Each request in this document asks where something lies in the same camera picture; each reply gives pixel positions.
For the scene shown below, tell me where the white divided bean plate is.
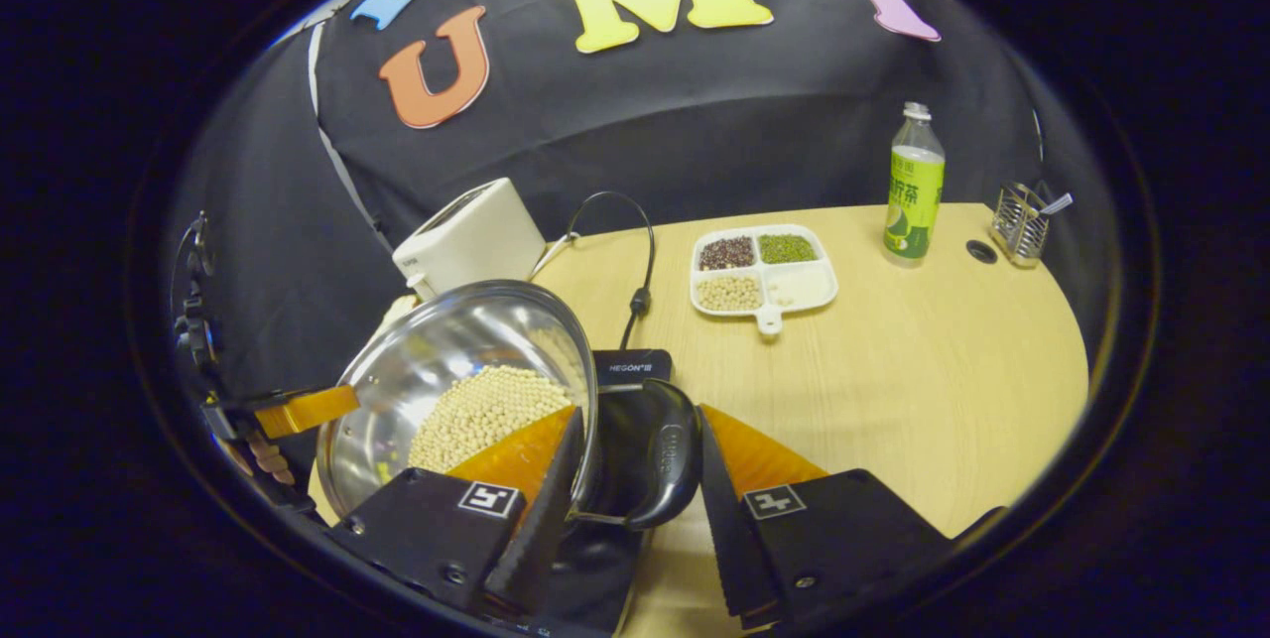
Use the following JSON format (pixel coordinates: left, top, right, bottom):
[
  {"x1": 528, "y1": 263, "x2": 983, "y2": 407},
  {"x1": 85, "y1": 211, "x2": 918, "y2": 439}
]
[{"x1": 690, "y1": 224, "x2": 839, "y2": 336}]

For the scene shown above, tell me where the stainless steel pot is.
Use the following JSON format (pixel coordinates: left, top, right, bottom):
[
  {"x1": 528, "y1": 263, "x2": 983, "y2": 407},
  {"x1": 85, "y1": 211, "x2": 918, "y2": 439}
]
[{"x1": 316, "y1": 279, "x2": 703, "y2": 532}]

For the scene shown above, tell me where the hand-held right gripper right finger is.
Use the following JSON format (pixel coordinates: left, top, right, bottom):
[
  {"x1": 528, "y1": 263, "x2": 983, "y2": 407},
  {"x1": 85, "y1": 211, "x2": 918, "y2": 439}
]
[{"x1": 695, "y1": 404, "x2": 953, "y2": 631}]

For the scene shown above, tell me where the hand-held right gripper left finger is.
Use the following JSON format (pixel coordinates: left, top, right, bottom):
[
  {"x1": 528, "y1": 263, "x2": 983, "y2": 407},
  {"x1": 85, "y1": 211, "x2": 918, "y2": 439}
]
[{"x1": 327, "y1": 406, "x2": 586, "y2": 619}]

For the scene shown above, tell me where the green label drink bottle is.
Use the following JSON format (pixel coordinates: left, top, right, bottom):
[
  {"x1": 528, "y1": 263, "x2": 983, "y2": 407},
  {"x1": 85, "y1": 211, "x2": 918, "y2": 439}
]
[{"x1": 882, "y1": 102, "x2": 947, "y2": 269}]

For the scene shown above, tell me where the metal wire utensil holder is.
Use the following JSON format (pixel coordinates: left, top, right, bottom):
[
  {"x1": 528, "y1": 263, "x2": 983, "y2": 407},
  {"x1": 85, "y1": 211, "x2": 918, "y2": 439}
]
[{"x1": 990, "y1": 182, "x2": 1053, "y2": 269}]

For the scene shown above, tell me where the pile of beige soybeans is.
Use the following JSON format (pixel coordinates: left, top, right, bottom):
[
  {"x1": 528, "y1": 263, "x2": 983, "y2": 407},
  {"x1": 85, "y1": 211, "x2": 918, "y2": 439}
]
[{"x1": 408, "y1": 365, "x2": 576, "y2": 475}]

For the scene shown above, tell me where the black power cable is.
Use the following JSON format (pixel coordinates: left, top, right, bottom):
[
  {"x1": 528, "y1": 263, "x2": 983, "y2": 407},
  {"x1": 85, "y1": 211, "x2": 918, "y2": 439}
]
[{"x1": 531, "y1": 191, "x2": 658, "y2": 353}]

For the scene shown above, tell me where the black induction cooktop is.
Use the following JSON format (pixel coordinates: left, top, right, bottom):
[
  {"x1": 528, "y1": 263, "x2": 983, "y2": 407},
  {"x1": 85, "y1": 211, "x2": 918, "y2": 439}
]
[{"x1": 496, "y1": 348, "x2": 676, "y2": 637}]

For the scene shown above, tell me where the white toaster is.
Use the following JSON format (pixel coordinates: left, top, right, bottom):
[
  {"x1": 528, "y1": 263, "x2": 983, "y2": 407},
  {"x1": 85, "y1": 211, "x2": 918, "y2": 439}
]
[{"x1": 392, "y1": 178, "x2": 547, "y2": 304}]

